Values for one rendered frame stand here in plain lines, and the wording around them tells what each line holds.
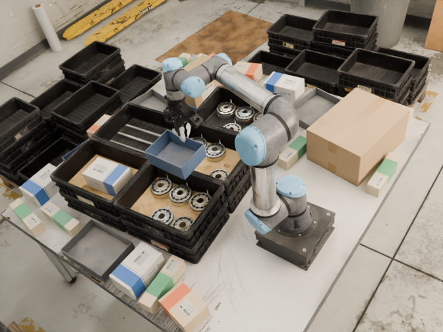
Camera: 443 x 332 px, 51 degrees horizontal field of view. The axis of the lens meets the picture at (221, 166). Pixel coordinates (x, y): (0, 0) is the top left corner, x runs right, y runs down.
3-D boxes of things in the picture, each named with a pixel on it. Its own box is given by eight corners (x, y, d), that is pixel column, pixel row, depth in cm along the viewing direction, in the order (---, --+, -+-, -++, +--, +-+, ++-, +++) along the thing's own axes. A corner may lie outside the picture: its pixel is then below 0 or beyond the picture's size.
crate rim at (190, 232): (226, 187, 200) (225, 184, 198) (188, 240, 183) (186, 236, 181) (153, 161, 217) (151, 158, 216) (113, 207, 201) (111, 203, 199)
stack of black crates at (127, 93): (145, 97, 384) (134, 63, 360) (172, 108, 369) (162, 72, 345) (111, 126, 364) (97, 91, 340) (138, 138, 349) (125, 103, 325)
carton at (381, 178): (388, 160, 225) (389, 151, 220) (400, 165, 221) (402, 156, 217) (365, 192, 213) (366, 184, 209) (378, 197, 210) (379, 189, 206)
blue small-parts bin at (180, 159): (207, 155, 192) (204, 143, 187) (184, 180, 185) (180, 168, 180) (171, 140, 202) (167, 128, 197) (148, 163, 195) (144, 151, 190)
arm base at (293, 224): (320, 217, 194) (319, 201, 187) (296, 240, 188) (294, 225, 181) (292, 199, 203) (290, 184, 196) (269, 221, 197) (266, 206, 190)
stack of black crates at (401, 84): (406, 115, 325) (416, 60, 293) (388, 141, 310) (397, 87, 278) (353, 99, 345) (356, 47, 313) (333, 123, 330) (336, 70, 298)
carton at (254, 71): (231, 82, 287) (230, 72, 282) (238, 71, 295) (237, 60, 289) (256, 85, 282) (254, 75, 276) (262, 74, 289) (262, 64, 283)
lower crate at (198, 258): (232, 217, 214) (229, 200, 206) (197, 267, 198) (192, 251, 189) (163, 190, 232) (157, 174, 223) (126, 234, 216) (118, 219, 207)
